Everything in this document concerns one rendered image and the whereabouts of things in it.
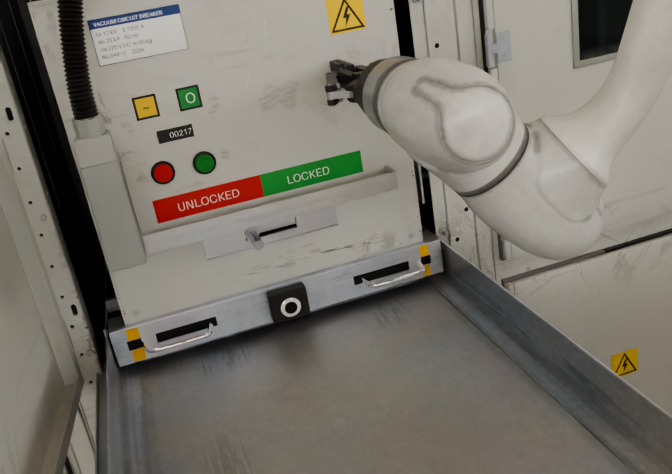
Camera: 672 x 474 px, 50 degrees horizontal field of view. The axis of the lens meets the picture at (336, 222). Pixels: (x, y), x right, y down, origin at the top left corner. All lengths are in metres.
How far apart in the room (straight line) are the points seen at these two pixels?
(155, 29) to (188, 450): 0.55
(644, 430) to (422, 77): 0.44
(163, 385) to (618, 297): 0.85
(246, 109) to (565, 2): 0.53
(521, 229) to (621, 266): 0.67
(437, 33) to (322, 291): 0.44
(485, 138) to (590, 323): 0.83
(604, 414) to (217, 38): 0.69
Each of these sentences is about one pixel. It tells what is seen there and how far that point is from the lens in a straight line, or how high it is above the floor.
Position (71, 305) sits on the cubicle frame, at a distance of 1.15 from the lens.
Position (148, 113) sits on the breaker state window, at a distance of 1.03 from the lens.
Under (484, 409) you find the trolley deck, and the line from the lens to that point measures 0.93.
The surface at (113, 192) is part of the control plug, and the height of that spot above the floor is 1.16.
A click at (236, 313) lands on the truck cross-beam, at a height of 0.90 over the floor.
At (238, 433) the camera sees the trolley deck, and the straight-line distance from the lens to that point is 0.96.
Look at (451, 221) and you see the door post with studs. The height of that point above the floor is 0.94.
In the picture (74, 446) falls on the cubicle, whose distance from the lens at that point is 1.26.
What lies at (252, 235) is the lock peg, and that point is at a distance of 1.07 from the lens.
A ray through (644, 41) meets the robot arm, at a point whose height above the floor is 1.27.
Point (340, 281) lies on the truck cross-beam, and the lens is 1.15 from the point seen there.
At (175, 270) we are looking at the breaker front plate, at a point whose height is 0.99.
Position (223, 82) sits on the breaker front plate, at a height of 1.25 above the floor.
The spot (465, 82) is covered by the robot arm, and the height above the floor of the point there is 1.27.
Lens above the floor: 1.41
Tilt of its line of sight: 21 degrees down
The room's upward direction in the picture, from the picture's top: 10 degrees counter-clockwise
